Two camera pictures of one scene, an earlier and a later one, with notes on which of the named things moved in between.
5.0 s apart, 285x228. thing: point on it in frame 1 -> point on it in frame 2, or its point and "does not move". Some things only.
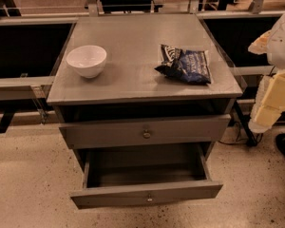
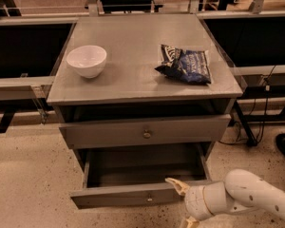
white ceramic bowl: (87, 59) does not move
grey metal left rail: (20, 87) does not move
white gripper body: (283, 47) -> (195, 199)
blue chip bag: (185, 65) does not move
